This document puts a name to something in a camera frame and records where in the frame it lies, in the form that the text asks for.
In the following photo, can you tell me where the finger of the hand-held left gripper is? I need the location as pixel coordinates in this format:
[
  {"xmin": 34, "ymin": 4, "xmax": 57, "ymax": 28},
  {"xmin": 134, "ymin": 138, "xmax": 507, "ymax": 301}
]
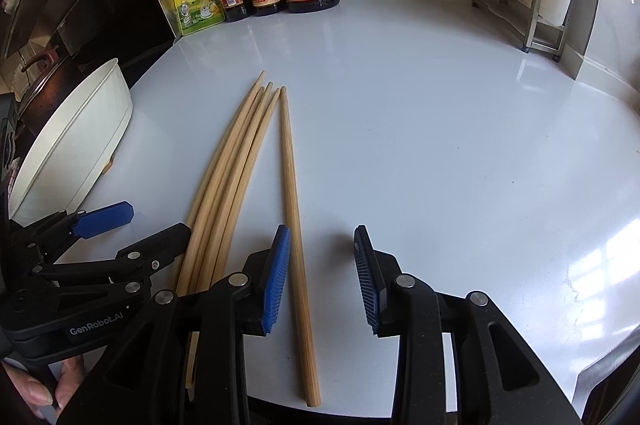
[
  {"xmin": 7, "ymin": 201, "xmax": 135, "ymax": 273},
  {"xmin": 35, "ymin": 222, "xmax": 192, "ymax": 296}
]

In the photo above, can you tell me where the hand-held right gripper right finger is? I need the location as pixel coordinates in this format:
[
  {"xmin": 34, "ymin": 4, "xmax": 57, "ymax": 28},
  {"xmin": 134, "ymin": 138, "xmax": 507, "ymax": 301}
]
[{"xmin": 353, "ymin": 225, "xmax": 586, "ymax": 425}]

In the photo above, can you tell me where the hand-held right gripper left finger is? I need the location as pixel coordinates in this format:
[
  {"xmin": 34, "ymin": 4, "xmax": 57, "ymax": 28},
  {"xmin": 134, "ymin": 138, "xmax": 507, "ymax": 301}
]
[{"xmin": 57, "ymin": 225, "xmax": 292, "ymax": 425}]

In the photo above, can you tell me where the white bowl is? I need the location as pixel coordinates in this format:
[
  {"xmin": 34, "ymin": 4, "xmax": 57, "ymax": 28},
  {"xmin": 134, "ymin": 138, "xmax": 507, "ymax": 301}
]
[{"xmin": 7, "ymin": 57, "xmax": 134, "ymax": 228}]

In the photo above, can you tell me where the person's left hand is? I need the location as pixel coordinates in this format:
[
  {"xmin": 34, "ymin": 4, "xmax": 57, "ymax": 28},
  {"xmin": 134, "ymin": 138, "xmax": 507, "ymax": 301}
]
[{"xmin": 0, "ymin": 352, "xmax": 86, "ymax": 421}]

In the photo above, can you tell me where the dark cooking pot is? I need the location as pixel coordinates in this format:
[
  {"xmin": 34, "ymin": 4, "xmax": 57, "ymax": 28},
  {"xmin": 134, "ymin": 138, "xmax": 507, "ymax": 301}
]
[{"xmin": 20, "ymin": 47, "xmax": 68, "ymax": 106}]

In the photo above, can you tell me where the dark panel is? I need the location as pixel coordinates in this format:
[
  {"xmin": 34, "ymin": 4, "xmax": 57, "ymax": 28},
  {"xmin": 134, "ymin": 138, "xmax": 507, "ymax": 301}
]
[{"xmin": 572, "ymin": 345, "xmax": 640, "ymax": 425}]

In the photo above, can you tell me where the stainless steel rack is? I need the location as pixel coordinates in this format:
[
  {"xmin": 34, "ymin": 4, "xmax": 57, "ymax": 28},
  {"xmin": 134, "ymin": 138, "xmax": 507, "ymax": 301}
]
[{"xmin": 471, "ymin": 0, "xmax": 571, "ymax": 63}]

